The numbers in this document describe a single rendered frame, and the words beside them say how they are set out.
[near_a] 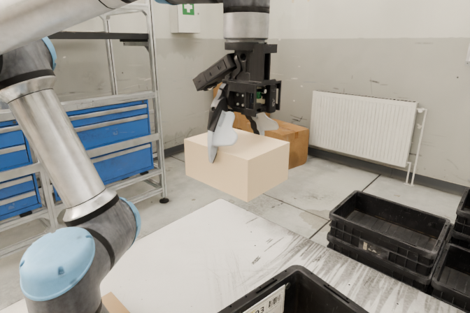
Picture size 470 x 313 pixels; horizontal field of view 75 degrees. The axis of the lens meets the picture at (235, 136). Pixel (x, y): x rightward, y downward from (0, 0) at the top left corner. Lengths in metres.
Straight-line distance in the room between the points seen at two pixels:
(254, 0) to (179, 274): 0.70
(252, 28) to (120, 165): 1.99
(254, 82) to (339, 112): 2.86
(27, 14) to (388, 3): 3.04
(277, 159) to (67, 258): 0.39
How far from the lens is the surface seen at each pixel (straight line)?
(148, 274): 0.93
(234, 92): 0.52
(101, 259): 0.67
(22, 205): 2.23
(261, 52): 0.49
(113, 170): 2.37
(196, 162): 0.58
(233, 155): 0.50
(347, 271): 0.96
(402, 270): 1.40
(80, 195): 0.70
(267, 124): 0.59
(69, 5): 0.46
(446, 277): 1.62
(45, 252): 0.65
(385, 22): 3.28
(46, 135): 0.70
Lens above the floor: 1.30
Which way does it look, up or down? 18 degrees down
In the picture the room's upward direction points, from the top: straight up
